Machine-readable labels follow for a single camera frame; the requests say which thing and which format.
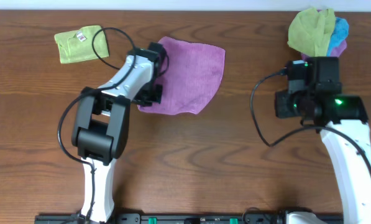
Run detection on large pink cloth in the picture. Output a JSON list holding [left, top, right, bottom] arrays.
[[138, 37, 226, 115]]

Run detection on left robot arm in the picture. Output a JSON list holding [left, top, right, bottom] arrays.
[[71, 42, 168, 223]]

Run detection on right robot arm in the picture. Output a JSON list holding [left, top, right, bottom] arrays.
[[275, 57, 371, 223]]

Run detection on small pink cloth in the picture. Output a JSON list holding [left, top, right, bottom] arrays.
[[300, 40, 347, 60]]

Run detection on crumpled green cloth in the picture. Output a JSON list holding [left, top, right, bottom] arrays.
[[288, 7, 336, 57]]

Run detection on blue cloth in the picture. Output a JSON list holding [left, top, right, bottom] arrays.
[[330, 17, 349, 44]]

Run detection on folded green cloth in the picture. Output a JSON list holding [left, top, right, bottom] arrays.
[[54, 26, 109, 64]]

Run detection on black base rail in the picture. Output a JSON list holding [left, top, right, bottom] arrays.
[[34, 212, 343, 224]]

